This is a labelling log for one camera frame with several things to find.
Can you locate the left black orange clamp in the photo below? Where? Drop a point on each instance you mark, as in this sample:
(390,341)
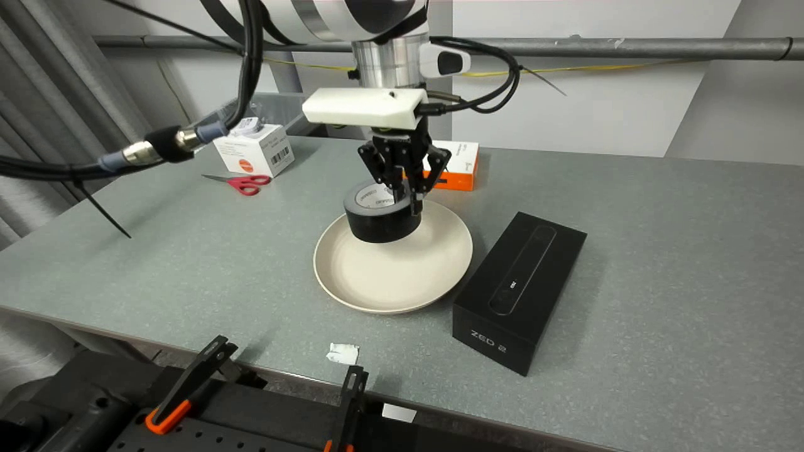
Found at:
(179,401)

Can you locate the black orange clamp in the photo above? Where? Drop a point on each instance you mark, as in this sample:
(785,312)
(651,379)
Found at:
(179,401)
(343,429)

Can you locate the white tape scrap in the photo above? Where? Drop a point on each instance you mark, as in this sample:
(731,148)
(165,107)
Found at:
(343,353)

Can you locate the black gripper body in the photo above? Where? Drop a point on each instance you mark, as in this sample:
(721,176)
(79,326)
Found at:
(398,148)

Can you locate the red handled scissors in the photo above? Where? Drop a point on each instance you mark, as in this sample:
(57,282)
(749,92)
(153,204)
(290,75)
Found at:
(241,184)

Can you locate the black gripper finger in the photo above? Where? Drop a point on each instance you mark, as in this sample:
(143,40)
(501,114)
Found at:
(422,170)
(380,170)

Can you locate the grey plastic bin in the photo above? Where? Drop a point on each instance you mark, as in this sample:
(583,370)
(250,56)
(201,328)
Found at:
(283,110)

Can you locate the cream round plate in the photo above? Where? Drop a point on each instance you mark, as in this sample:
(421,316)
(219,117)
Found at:
(396,277)

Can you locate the right black orange clamp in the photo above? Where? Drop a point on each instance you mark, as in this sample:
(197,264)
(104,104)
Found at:
(343,429)

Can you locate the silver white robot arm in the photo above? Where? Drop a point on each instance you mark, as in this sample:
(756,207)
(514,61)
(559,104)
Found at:
(396,56)

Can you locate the grey horizontal metal pipe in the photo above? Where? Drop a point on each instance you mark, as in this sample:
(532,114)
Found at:
(651,50)

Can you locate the small white cardboard box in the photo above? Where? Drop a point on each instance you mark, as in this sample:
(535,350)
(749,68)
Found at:
(254,149)

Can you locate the black rectangular box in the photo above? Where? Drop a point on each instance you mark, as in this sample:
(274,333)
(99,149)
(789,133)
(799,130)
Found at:
(509,301)

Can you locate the black tape roll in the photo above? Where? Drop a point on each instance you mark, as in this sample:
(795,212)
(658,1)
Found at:
(378,215)

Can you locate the white label sticker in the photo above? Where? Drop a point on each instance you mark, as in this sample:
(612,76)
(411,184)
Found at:
(398,412)

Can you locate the orange and white box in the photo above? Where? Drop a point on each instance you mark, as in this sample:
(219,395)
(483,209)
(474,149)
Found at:
(461,170)

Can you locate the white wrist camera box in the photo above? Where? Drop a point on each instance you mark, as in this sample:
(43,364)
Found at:
(364,107)

